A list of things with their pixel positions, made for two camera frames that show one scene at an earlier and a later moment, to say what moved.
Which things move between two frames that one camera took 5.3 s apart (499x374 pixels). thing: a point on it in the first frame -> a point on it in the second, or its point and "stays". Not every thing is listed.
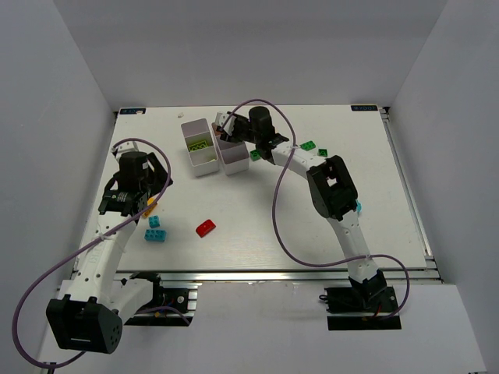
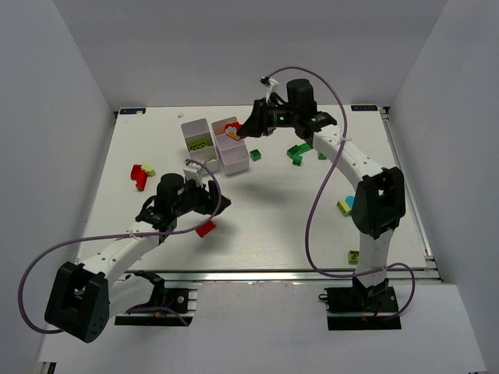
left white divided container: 200,147 stays
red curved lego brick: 204,228 stays
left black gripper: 158,176 -> 210,196
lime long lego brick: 198,146 stays
